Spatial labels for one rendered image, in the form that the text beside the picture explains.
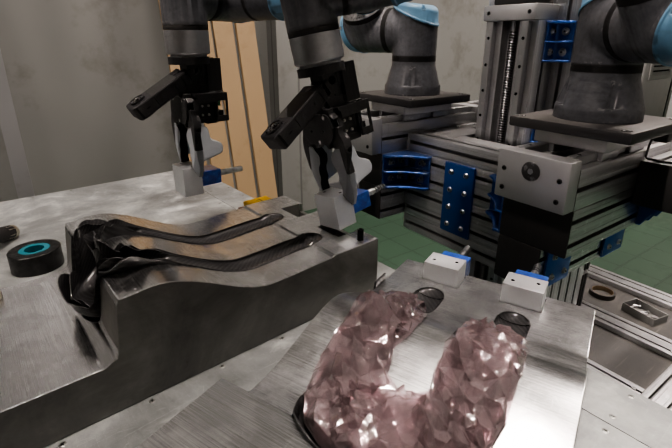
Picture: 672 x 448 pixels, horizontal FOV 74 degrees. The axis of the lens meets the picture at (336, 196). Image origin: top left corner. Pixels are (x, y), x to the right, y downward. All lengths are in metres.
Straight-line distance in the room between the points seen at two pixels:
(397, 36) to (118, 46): 1.85
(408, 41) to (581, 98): 0.48
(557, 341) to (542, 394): 0.15
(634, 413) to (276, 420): 0.40
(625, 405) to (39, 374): 0.62
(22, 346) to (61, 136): 2.21
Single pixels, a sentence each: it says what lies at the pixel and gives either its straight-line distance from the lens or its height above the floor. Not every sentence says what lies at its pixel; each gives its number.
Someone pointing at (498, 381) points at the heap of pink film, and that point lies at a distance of 0.43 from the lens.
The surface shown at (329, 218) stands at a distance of 0.70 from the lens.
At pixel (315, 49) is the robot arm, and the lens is 0.65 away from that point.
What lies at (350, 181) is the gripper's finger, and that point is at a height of 0.98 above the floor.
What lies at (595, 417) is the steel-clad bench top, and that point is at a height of 0.80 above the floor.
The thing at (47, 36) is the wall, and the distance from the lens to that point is 2.73.
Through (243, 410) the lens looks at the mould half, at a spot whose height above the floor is 0.91.
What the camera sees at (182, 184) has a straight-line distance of 0.87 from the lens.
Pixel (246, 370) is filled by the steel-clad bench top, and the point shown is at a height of 0.80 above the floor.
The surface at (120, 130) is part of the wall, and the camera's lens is 2.80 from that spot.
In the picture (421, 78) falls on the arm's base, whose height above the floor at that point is 1.08.
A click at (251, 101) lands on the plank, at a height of 0.85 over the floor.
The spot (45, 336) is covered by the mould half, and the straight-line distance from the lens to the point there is 0.63.
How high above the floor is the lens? 1.18
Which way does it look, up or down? 19 degrees down
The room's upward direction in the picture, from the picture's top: straight up
